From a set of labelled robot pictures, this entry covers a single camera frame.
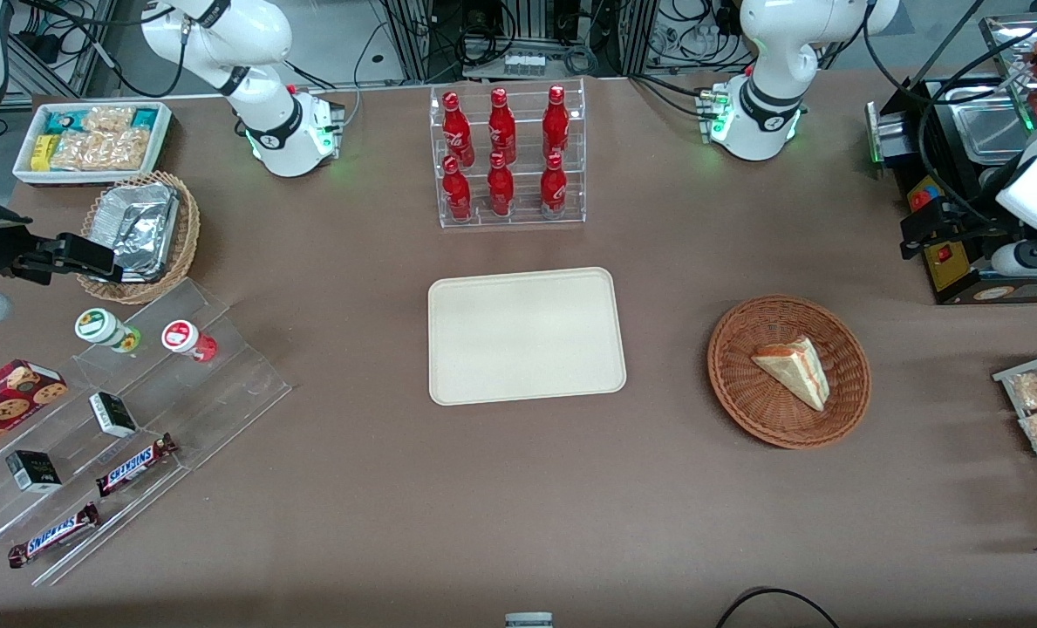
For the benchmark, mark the yellow snack packet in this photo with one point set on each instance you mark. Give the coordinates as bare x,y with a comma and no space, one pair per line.
43,153

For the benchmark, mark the clear acrylic step stand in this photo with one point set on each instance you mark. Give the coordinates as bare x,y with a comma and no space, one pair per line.
221,384

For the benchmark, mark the silver foil tray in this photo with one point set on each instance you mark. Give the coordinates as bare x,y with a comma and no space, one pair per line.
139,222

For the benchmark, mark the white rectangular snack bin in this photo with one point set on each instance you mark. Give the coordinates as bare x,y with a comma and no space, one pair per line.
91,170

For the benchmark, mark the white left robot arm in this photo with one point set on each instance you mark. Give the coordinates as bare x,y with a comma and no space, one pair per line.
762,118

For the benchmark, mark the clear bag of crackers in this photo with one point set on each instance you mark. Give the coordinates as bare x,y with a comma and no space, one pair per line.
108,118
104,150

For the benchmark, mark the red lid cup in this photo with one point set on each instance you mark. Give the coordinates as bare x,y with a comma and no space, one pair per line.
182,336

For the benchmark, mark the brown round wicker basket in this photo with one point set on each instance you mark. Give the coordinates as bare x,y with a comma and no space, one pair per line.
762,410

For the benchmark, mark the green lid cup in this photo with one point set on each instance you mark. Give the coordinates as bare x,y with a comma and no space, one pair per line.
99,325

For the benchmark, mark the red cola bottle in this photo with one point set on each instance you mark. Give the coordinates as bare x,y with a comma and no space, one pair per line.
554,188
502,131
556,126
458,133
456,194
501,190

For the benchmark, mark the Snickers chocolate bar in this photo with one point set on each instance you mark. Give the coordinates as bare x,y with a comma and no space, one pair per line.
134,465
54,535

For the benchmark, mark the teal snack packet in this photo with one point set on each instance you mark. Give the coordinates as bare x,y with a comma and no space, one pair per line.
63,120
145,116

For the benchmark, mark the clear acrylic bottle rack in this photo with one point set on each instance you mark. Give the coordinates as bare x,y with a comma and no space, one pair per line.
522,196

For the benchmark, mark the triangle sandwich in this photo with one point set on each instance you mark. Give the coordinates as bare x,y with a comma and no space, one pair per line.
797,366

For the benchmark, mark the steel tray with bags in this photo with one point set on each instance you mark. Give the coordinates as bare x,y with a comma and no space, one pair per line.
1028,392

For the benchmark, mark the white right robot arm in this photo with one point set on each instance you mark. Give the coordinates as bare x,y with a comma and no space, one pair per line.
284,131

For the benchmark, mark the small black box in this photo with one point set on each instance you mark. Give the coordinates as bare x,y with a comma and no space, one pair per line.
34,471
113,414

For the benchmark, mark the beige plastic tray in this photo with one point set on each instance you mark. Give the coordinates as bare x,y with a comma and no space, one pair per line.
527,336

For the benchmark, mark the red cookie box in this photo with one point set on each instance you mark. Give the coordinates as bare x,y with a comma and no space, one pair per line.
8,401

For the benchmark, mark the light tan wicker basket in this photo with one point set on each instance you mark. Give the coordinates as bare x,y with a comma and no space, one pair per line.
188,227

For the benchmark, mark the white power strip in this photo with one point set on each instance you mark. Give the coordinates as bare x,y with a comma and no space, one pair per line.
524,64

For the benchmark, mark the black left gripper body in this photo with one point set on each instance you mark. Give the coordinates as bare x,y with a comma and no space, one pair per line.
974,220

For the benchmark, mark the steel rack with red packs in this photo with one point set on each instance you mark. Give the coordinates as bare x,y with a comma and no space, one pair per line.
1015,52

